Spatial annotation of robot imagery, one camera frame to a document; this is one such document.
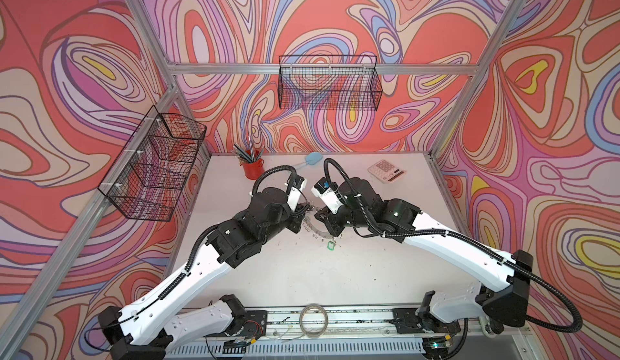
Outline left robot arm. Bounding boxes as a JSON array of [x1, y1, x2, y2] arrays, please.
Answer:
[[98, 187, 309, 359]]

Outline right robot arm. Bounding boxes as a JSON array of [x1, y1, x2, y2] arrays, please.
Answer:
[[312, 178, 534, 328]]

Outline light blue spatula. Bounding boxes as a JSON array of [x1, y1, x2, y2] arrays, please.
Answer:
[[294, 152, 323, 170]]

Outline red metal pencil bucket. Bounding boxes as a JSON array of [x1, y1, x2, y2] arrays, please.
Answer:
[[240, 158, 265, 181]]

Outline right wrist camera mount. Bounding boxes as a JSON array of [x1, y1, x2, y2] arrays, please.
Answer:
[[311, 177, 342, 214]]

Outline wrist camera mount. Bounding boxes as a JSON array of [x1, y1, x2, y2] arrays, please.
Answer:
[[311, 177, 342, 214], [286, 174, 307, 211]]

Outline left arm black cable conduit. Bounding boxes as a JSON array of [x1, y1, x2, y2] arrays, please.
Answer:
[[251, 165, 297, 196]]

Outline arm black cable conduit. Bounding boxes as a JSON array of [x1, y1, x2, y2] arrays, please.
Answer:
[[251, 165, 297, 196], [323, 157, 583, 334]]

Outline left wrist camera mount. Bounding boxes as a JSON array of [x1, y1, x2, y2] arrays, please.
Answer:
[[286, 174, 307, 211]]

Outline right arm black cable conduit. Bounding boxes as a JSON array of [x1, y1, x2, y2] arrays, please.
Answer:
[[323, 157, 583, 334]]

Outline coiled clear cable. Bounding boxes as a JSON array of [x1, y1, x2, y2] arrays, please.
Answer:
[[298, 303, 330, 340]]

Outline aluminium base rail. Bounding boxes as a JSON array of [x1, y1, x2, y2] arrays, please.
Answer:
[[164, 303, 529, 360]]

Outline black wire basket back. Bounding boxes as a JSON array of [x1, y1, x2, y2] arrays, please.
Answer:
[[278, 54, 383, 111]]

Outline black wire basket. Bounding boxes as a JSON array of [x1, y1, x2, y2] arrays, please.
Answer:
[[278, 54, 383, 111], [98, 107, 207, 222]]

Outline black wire basket left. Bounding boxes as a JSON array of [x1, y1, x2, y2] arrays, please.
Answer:
[[98, 107, 207, 222]]

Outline aluminium frame post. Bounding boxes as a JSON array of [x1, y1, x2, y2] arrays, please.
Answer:
[[113, 0, 214, 156]]

